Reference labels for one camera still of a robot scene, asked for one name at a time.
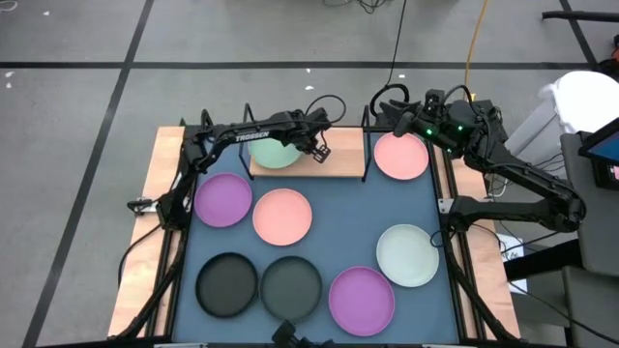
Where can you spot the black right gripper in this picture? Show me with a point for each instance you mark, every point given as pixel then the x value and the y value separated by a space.
pixel 430 126

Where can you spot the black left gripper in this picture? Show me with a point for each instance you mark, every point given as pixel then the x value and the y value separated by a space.
pixel 297 134

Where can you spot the salmon pink plate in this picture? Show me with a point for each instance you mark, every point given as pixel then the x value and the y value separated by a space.
pixel 401 157
pixel 282 216

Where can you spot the mint green plate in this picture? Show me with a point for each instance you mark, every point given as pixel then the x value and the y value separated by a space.
pixel 271 155

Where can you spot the purple plate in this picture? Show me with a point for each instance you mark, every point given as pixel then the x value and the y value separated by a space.
pixel 362 300
pixel 223 199

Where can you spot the cream white plate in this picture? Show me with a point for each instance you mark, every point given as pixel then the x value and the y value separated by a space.
pixel 407 255

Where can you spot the dark grey plate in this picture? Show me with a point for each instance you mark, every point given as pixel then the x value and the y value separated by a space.
pixel 290 288

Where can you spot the black plate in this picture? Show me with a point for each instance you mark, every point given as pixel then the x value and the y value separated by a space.
pixel 226 284

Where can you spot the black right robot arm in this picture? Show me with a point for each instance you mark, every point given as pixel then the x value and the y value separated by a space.
pixel 512 169

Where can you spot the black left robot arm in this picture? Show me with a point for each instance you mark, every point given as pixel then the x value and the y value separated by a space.
pixel 251 135

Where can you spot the black metal dish rack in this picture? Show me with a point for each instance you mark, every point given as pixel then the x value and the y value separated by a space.
pixel 343 154

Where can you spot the white paper sheet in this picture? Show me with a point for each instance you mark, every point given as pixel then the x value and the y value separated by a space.
pixel 512 251

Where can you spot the white plastic bag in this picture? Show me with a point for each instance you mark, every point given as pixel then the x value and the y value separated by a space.
pixel 585 99

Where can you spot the tablet with blue screen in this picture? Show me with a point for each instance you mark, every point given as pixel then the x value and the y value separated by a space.
pixel 602 142

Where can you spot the grey chair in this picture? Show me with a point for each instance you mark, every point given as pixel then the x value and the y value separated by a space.
pixel 595 241

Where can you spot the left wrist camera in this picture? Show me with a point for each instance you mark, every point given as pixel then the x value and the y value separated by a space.
pixel 319 118

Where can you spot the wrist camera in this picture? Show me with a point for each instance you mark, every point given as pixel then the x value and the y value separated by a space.
pixel 433 99
pixel 319 118

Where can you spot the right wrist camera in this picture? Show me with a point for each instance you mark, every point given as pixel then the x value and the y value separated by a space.
pixel 433 99

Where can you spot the metal mounting bracket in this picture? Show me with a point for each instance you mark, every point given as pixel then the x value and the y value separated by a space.
pixel 445 205
pixel 142 206

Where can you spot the table-level camera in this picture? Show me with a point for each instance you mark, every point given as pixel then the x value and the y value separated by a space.
pixel 285 334

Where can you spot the black metal rig frame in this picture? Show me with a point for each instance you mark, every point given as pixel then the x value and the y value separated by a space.
pixel 171 290

